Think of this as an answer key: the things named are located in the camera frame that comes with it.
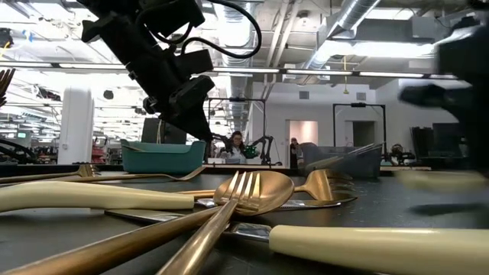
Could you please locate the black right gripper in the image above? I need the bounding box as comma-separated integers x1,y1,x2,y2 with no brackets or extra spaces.
437,22,489,172

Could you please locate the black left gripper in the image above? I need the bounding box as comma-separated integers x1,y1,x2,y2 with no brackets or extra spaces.
114,34,215,141

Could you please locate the gold fork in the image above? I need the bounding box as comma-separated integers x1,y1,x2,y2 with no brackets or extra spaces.
0,163,97,185
154,170,263,275
89,164,208,183
167,168,359,204
0,67,17,109

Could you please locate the black monitor on stand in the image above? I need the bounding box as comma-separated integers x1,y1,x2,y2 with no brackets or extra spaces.
410,121,471,173

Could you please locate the person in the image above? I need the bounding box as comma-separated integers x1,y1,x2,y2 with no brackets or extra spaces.
225,130,249,165
289,137,303,170

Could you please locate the teal plastic bin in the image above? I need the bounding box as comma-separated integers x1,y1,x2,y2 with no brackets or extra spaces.
120,138,207,176

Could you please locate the long ceiling light strip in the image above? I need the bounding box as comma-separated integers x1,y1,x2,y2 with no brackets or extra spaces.
286,68,459,80
0,62,282,74

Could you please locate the red cart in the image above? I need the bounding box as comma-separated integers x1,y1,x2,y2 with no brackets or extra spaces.
91,137,108,163

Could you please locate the white pillar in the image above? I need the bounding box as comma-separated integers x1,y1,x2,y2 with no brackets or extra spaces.
57,86,96,165

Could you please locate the dark grey plastic bin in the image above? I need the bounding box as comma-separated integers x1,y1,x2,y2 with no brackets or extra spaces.
296,141,384,180

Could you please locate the black table mat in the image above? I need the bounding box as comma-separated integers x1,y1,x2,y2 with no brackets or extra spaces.
0,171,489,275

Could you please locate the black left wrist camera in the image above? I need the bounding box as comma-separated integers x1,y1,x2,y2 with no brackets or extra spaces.
178,48,215,79

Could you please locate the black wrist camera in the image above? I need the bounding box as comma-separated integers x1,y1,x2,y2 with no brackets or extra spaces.
178,48,215,79
398,83,465,116

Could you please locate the black metal rig frame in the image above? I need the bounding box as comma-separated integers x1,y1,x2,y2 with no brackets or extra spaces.
332,102,387,154
207,97,267,166

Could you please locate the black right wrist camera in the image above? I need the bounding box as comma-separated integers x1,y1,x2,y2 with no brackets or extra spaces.
398,83,465,116

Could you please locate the silver ventilation duct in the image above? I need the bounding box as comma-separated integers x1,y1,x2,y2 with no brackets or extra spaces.
219,0,256,133
303,0,383,72

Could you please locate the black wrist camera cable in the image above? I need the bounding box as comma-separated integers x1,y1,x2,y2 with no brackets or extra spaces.
135,0,264,61

